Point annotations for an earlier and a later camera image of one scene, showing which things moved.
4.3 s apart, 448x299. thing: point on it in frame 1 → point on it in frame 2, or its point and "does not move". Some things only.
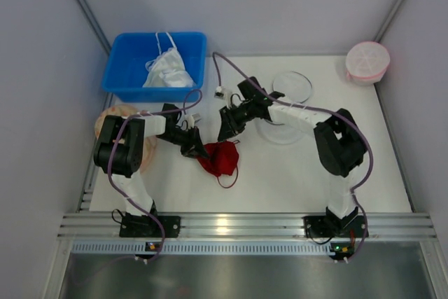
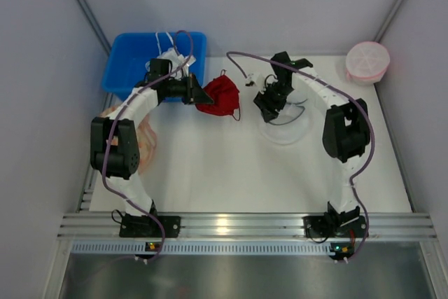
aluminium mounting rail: (249, 225) does not move
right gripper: (229, 123) → (269, 99)
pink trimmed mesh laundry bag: (367, 63) does not move
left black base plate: (145, 226) does not move
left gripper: (191, 147) → (191, 89)
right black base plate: (332, 227) does not move
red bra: (222, 160) → (225, 94)
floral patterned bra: (150, 148) does not move
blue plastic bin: (125, 71) does not move
